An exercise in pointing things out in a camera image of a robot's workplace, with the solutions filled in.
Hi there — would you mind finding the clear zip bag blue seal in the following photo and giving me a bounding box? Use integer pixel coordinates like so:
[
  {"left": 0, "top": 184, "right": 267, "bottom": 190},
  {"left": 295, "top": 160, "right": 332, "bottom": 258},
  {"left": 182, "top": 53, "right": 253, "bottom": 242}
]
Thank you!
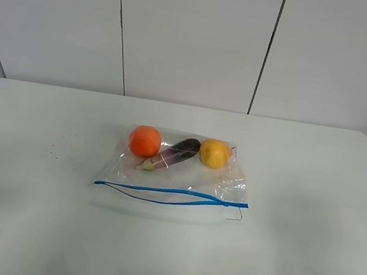
[{"left": 90, "top": 125, "right": 249, "bottom": 221}]

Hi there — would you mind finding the purple eggplant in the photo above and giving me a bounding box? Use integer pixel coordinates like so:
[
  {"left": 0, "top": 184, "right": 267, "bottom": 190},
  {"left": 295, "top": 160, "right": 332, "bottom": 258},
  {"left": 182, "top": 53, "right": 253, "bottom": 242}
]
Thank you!
[{"left": 135, "top": 138, "right": 201, "bottom": 171}]

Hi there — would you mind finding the orange fruit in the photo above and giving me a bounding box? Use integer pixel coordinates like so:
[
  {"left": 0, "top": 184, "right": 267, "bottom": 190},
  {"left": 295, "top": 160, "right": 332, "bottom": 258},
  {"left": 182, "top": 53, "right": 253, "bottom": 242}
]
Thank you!
[{"left": 128, "top": 125, "right": 162, "bottom": 158}]

